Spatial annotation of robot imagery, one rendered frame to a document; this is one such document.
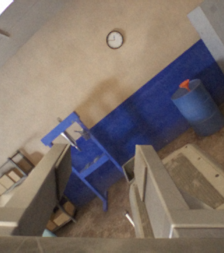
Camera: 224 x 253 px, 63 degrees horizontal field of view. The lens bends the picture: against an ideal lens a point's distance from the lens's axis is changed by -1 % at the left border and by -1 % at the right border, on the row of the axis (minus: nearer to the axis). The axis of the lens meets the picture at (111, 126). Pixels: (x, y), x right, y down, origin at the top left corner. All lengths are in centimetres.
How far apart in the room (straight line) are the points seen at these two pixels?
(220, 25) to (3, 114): 435
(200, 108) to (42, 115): 301
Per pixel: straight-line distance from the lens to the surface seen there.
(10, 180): 448
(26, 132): 430
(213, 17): 375
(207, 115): 351
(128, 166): 338
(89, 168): 367
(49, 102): 397
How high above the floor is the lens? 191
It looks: 12 degrees down
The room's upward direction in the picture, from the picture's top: 41 degrees counter-clockwise
